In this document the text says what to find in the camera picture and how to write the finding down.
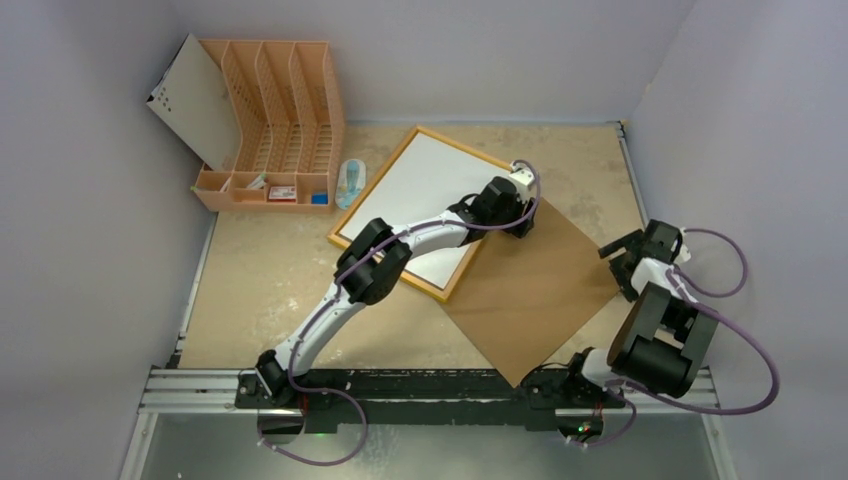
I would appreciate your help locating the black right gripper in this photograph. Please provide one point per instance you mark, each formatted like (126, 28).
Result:
(626, 258)

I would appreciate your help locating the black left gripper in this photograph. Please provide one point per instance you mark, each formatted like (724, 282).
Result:
(522, 228)

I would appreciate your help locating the brown frame backing board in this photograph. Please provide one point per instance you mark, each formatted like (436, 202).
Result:
(523, 302)

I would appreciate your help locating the yellow wooden picture frame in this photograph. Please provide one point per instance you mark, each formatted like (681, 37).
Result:
(358, 212)

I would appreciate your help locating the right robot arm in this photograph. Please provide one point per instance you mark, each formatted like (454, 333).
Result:
(664, 339)

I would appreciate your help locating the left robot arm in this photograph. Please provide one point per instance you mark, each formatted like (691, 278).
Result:
(371, 266)

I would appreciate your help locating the small blue block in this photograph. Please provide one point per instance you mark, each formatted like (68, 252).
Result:
(321, 198)

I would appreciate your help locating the red white small box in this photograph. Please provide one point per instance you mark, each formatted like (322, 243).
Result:
(282, 194)

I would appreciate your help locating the orange plastic desk organizer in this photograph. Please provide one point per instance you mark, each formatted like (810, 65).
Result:
(288, 105)

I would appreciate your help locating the green white pen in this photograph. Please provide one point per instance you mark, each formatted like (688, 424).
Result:
(258, 182)

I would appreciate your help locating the white perforated paper sheet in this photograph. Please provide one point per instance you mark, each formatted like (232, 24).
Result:
(193, 100)

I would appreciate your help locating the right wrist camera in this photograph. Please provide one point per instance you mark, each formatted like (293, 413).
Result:
(683, 254)

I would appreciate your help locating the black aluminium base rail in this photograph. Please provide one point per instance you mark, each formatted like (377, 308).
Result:
(553, 398)

